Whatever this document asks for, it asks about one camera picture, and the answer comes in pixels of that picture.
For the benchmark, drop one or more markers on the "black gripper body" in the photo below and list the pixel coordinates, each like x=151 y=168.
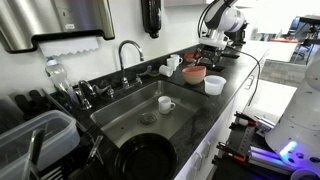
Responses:
x=210 y=50

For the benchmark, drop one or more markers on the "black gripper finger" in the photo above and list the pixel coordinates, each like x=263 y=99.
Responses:
x=215 y=60
x=198 y=57

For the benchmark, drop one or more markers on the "pink bowl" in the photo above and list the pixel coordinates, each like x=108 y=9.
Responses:
x=193 y=70

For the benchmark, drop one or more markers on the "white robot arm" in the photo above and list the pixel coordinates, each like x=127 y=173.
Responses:
x=226 y=16

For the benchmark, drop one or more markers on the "beige bowl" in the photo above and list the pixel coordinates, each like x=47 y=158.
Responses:
x=194 y=81

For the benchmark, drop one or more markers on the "round sink drain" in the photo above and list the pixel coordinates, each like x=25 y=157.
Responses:
x=147 y=119

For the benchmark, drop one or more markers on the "stainless steel sink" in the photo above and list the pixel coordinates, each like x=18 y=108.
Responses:
x=130 y=106

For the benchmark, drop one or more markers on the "flat black board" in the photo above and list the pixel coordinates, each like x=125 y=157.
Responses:
x=216 y=67

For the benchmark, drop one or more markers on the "red lidded container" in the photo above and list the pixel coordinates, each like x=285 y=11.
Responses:
x=190 y=56

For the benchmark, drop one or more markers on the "clear plastic tub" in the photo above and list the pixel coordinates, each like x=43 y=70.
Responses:
x=215 y=86

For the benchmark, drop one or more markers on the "yellow green sponge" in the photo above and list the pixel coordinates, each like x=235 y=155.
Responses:
x=154 y=74

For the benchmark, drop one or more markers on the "small white mug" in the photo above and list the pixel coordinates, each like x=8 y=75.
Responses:
x=163 y=105

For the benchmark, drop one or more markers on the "black soap dispenser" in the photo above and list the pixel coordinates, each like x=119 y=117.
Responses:
x=151 y=16

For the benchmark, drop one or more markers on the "black orange clamp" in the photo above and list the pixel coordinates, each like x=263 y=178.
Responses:
x=231 y=154
x=245 y=119

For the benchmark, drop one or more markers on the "chrome faucet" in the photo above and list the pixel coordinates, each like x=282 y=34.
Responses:
x=124 y=63

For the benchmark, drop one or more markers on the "silver metal cylinder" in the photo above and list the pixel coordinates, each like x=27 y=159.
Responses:
x=265 y=122

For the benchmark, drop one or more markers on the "black cart top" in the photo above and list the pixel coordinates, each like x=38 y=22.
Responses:
x=246 y=140

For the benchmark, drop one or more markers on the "black office furniture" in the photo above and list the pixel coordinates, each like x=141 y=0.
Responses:
x=311 y=33

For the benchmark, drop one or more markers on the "silver aluminium bars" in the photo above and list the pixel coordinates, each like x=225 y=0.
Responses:
x=270 y=160

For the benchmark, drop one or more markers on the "black round pan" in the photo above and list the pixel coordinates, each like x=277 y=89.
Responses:
x=146 y=160

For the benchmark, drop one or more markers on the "black dish rack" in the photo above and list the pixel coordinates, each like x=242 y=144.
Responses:
x=91 y=129

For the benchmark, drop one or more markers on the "white paper towel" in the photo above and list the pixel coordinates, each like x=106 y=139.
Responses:
x=66 y=46

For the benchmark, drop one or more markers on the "metal utensil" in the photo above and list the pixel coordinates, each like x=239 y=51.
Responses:
x=95 y=148
x=35 y=146

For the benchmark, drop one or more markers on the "clear water bottle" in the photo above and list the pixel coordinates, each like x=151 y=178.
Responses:
x=58 y=75

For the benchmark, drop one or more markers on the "steel paper towel dispenser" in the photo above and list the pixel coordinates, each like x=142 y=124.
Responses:
x=50 y=16

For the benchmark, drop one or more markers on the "large clear storage box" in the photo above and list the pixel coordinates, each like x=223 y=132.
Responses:
x=50 y=133

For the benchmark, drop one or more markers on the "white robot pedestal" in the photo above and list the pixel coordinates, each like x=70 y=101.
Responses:
x=300 y=116

